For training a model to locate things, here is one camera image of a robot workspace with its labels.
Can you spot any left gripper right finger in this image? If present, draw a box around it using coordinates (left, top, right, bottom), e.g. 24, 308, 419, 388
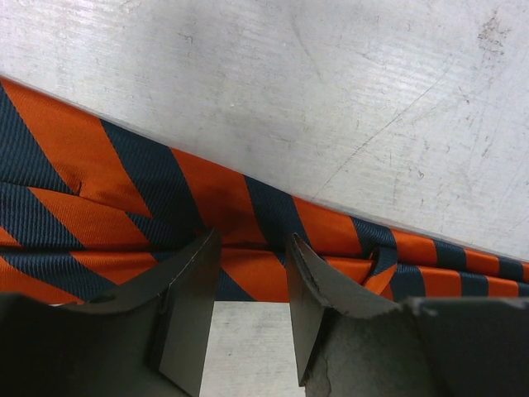
286, 235, 528, 396

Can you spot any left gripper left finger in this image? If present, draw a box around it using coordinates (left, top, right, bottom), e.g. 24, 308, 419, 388
1, 230, 221, 396

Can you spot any orange navy striped tie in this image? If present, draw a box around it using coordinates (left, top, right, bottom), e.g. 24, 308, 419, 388
1, 80, 528, 304

